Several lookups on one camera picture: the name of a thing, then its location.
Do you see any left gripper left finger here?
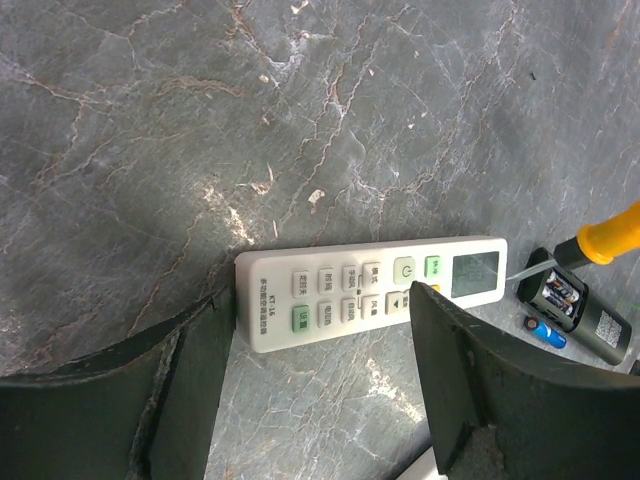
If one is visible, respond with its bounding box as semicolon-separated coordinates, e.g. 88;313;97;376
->
1;294;235;479

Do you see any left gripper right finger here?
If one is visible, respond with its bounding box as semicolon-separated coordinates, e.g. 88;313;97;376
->
409;282;639;479

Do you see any blue battery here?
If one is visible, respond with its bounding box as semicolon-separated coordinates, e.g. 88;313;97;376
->
523;316;567;349

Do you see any white air conditioner remote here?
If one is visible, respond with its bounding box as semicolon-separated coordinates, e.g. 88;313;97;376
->
235;236;508;353

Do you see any orange handled screwdriver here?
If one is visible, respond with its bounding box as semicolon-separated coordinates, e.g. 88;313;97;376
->
507;201;639;282

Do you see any white remote with back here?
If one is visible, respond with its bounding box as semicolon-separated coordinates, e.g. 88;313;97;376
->
397;448;446;480

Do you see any battery in black remote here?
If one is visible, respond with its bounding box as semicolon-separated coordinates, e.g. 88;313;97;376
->
542;270;580;317

